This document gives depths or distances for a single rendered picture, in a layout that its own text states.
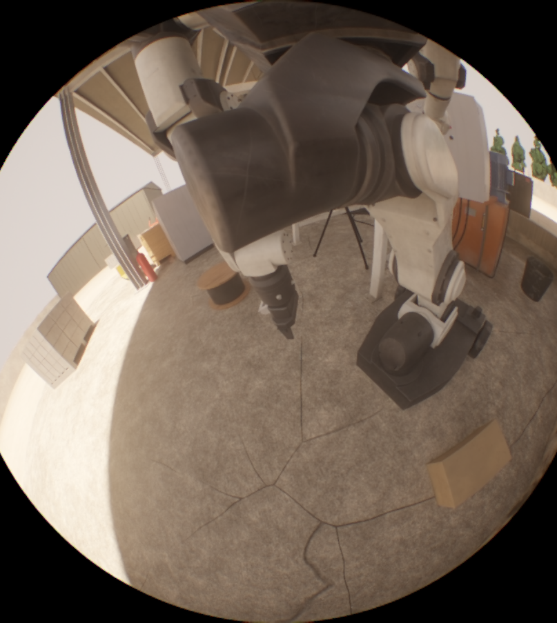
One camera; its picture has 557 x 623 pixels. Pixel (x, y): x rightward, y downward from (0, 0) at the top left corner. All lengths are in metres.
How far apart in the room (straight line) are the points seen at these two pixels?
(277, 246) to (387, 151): 0.23
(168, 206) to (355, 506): 3.42
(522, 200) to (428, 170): 3.58
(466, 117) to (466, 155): 0.22
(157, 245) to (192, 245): 1.29
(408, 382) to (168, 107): 0.87
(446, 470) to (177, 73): 1.06
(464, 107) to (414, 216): 1.04
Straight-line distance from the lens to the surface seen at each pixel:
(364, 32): 0.25
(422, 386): 0.76
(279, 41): 0.24
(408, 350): 0.61
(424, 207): 0.33
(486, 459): 0.88
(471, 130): 1.27
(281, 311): 0.44
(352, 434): 0.83
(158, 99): 0.33
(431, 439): 0.91
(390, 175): 0.19
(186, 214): 3.15
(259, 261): 0.35
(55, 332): 3.54
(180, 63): 0.35
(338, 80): 0.16
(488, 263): 1.94
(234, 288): 1.52
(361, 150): 0.17
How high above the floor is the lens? 0.82
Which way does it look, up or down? 40 degrees down
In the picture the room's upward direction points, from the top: 21 degrees counter-clockwise
